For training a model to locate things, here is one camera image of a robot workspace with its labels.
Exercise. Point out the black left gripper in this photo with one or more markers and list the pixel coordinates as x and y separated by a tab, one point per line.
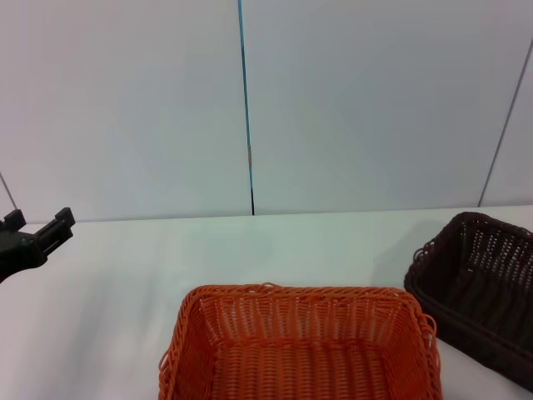
18	258

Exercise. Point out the orange wicker basket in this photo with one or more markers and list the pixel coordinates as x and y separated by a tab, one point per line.
300	358

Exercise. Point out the dark brown wicker basket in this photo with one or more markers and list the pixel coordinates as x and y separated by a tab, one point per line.
470	291

